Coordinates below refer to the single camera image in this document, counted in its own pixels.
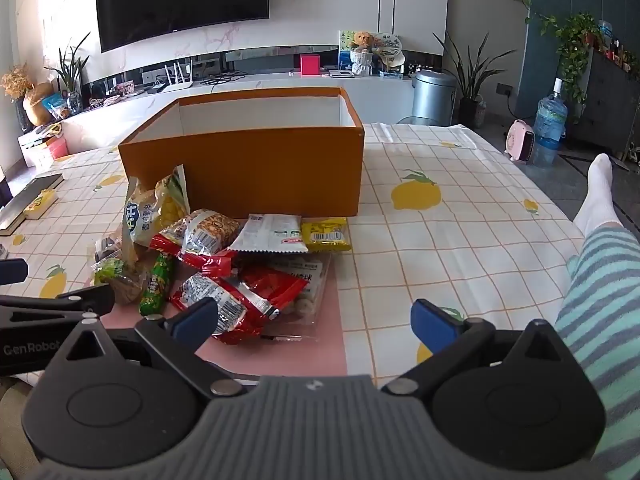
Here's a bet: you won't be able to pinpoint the person's white sock foot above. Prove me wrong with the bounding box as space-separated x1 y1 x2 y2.
571 153 627 245

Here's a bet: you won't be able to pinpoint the brown gourd ornament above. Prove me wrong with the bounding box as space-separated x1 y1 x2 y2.
22 82 55 127

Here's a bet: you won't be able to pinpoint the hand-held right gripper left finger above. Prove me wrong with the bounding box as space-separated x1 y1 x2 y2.
47 297 246 401

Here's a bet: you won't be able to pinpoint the dried flower bunch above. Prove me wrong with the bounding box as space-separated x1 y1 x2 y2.
0 64 35 102

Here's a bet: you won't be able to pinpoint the clear packet of white balls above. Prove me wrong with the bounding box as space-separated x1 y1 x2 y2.
262 255 332 343

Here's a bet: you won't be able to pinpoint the potted long-leaf plant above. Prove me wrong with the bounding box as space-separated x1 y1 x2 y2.
432 31 517 129

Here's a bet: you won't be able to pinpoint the black cables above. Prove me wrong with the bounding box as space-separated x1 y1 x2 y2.
199 71 248 87

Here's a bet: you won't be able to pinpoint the white marble TV console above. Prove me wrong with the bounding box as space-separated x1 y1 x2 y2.
17 71 443 161

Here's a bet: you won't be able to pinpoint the red and silver snack packet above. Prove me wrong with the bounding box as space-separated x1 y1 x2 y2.
169 271 280 346

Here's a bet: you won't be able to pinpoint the round paper fan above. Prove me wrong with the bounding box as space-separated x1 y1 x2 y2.
374 32 404 59

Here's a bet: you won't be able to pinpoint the dark grey cabinet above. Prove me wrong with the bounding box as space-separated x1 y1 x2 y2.
569 49 640 158

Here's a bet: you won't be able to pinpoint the black wall television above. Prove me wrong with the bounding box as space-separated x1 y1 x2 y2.
95 0 272 54

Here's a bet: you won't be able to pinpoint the green plant in glass vase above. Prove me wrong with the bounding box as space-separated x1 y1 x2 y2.
44 31 92 115

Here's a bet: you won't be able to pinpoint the trailing ivy plant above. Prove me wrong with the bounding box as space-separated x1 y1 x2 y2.
525 10 603 123

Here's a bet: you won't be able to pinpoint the small yellow box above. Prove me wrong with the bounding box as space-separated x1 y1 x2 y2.
22 190 59 220

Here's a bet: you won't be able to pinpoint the green stick snack packet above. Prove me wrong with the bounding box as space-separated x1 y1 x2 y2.
138 252 176 317

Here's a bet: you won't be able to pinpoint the silver trash can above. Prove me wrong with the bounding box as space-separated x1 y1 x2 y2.
410 70 458 126

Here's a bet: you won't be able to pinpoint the red-edged peanut packet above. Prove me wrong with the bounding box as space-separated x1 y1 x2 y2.
150 209 242 278

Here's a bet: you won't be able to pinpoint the plain red snack packet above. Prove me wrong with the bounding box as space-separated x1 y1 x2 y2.
235 264 309 313

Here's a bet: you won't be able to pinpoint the person's striped pants leg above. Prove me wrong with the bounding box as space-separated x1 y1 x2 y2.
551 226 640 480

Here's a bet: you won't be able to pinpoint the pink fan heater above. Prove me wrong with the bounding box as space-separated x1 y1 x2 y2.
507 119 536 163

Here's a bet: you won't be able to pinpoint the pink table mat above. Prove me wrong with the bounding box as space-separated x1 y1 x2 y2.
106 255 349 380

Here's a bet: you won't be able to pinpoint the dark hardcover book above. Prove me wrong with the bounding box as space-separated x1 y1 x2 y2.
0 173 65 237

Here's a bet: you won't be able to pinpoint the blue green picture card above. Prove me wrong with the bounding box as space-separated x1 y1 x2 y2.
338 30 357 69

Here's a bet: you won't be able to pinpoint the white packet with green stripe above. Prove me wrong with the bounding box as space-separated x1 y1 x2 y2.
227 213 304 254

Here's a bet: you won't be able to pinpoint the yellow snack packet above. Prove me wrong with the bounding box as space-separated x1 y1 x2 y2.
301 217 353 254

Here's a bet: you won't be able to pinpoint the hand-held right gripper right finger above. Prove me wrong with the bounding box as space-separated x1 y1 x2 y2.
382 299 581 396

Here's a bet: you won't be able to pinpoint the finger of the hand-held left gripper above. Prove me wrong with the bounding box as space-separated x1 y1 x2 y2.
0 259 28 285
0 284 116 318

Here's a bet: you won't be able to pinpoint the white cabinet doors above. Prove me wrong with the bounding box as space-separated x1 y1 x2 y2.
377 0 449 57

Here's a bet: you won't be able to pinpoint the clear bag of yellow puffs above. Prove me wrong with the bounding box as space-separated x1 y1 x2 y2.
121 164 190 263

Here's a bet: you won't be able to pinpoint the white knit basket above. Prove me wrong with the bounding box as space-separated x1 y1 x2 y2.
350 50 374 77

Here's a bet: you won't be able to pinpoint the blue water bottle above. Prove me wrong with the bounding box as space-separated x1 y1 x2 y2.
531 78 569 167

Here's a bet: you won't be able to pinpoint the light green snack packet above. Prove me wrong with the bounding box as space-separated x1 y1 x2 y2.
91 237 152 306

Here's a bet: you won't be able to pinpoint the white router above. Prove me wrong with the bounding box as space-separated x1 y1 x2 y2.
161 59 197 94

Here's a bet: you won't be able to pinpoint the stacked cardboard boxes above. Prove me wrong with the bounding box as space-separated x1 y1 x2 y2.
17 121 70 169

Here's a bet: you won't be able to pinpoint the orange cardboard box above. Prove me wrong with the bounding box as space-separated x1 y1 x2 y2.
118 87 366 218

